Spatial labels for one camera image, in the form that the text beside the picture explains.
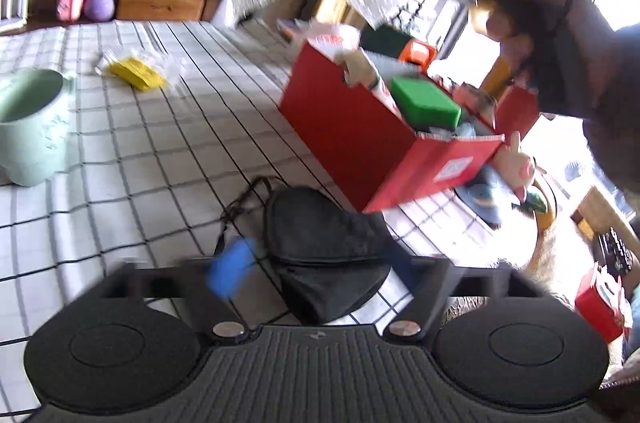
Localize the white checkered tablecloth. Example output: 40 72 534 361
0 20 501 421

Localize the christmas pattern cloth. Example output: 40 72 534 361
334 49 400 117

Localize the yellow sponge in plastic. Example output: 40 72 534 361
96 47 184 92

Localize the pink pig plush toy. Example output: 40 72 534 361
489 130 535 203

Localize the person's right hand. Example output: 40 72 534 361
485 0 565 88

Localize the green scouring sponge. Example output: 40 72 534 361
390 77 462 131

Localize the red cardboard storage box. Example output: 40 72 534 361
279 42 510 213

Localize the mint green ceramic mug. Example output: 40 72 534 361
0 68 76 187

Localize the white wifi router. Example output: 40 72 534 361
0 0 29 34

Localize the black face mask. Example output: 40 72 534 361
220 176 394 325

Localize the pink small backpack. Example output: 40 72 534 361
56 0 85 23

